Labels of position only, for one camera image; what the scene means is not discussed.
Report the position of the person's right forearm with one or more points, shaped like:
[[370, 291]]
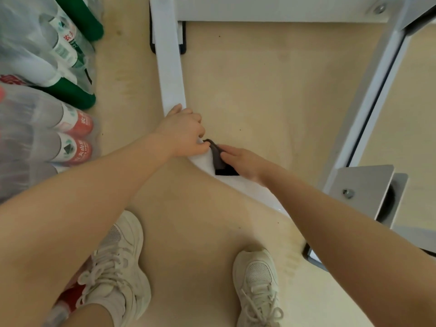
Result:
[[357, 241]]

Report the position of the stack of water bottle packs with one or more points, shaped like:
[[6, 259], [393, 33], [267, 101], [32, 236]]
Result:
[[44, 91]]

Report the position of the person's right hand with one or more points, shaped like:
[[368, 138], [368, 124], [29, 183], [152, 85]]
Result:
[[245, 163]]

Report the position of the person's left forearm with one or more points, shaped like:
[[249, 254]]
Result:
[[68, 228]]

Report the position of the white gym machine frame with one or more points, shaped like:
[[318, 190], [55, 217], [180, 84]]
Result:
[[167, 64]]

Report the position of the person's left hand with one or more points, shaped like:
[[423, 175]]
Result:
[[184, 136]]

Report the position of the dark grey cleaning cloth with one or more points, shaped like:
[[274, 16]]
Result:
[[219, 161]]

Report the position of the white sneaker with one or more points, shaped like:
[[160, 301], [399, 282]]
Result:
[[255, 286], [119, 269]]

